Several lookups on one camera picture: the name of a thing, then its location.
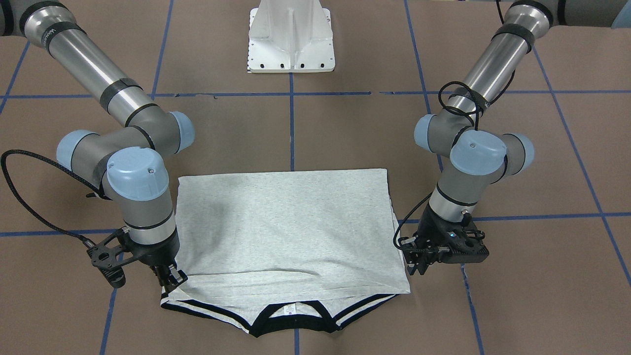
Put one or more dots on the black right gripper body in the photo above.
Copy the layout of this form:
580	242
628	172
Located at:
155	254

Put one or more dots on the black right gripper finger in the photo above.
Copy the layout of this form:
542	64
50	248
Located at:
178	277
168	277

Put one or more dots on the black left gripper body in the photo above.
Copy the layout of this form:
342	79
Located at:
430	235

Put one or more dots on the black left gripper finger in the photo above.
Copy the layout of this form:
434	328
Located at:
415	267

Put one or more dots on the grey t-shirt with cartoon print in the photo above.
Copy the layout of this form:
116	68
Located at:
266	252

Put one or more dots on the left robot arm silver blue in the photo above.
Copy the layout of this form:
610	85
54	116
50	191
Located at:
474	157

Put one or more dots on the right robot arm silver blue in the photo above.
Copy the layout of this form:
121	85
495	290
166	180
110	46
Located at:
125	166

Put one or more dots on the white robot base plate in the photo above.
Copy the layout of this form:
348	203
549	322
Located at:
290	36

